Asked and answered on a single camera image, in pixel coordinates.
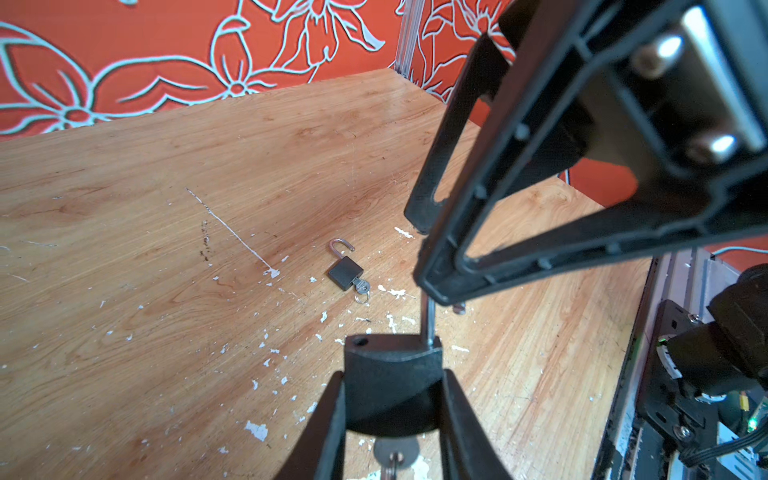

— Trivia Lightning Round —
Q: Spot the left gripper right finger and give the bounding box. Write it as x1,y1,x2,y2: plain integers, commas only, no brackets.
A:
439,369,512,480

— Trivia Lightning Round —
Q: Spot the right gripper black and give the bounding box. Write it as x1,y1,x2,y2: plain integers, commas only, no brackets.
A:
413,1,767,305

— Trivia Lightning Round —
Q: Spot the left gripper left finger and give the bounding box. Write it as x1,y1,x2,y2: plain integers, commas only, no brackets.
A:
274,371,347,480

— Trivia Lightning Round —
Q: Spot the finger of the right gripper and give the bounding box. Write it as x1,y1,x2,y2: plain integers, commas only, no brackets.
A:
404,34,510,234

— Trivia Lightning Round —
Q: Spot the black padlock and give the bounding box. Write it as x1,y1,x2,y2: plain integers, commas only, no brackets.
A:
343,293,443,437
327,238,364,291

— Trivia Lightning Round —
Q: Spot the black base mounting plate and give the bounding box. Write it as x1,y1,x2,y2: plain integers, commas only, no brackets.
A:
590,251,768,480

